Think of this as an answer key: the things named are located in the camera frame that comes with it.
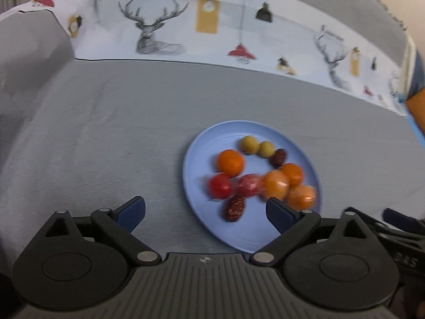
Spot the small orange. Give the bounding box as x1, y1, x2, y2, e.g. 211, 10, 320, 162
261, 170, 290, 200

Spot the orange fruit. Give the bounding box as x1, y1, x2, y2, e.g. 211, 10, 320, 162
280, 163, 304, 187

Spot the red fruit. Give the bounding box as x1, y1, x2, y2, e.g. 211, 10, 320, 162
235, 174, 262, 198

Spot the dark red date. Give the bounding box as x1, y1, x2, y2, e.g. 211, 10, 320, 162
269, 148, 287, 169

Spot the yellow-green fruit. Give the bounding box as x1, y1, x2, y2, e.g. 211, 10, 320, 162
257, 140, 276, 158
239, 135, 260, 155

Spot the red cherry tomato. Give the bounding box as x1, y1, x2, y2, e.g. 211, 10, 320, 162
207, 173, 233, 200

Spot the bare orange mandarin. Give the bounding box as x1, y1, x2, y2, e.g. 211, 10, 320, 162
216, 149, 245, 178

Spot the orange large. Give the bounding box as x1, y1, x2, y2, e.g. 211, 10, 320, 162
285, 184, 316, 211

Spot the light blue plate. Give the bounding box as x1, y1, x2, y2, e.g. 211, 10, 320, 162
182, 121, 323, 253

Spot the white deer print cloth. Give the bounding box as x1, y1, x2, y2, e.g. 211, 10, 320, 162
1, 0, 416, 115

